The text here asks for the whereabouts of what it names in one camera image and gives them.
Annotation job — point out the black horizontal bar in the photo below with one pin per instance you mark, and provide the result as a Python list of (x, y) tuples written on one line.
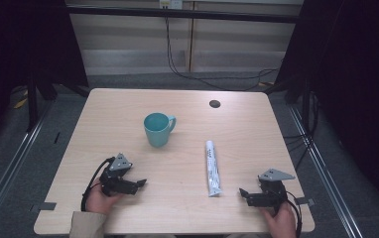
[(177, 14)]

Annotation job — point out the white wall socket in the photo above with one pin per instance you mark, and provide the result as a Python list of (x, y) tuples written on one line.
[(171, 3)]

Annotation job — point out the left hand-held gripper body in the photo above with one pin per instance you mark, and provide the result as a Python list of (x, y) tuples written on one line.
[(115, 175)]

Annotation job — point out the white toothpaste tube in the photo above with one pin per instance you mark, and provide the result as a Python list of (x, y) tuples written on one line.
[(212, 170)]

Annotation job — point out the metal floor rail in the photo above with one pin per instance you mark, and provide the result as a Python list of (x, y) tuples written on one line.
[(5, 178), (323, 175)]

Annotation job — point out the yellow floor tape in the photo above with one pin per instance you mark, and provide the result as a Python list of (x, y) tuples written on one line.
[(21, 103)]

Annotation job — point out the person's right hand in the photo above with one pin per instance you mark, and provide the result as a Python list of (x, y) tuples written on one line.
[(281, 224)]

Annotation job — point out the grey tape strip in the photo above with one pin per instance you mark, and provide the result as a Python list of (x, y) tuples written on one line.
[(305, 201), (43, 207)]

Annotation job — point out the black metal stand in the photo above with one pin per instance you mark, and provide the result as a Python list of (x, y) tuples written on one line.
[(306, 102), (32, 105)]

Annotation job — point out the round black table grommet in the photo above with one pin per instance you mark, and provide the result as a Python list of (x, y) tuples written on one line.
[(214, 103)]

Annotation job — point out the teal ceramic mug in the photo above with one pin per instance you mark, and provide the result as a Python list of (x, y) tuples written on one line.
[(157, 129)]

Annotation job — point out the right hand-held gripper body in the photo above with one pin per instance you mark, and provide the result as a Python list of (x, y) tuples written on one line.
[(273, 188)]

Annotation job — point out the black curtain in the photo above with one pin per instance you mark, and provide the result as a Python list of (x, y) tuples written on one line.
[(353, 82), (22, 46)]

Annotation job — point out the person's left hand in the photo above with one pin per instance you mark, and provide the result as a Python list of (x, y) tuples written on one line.
[(100, 201)]

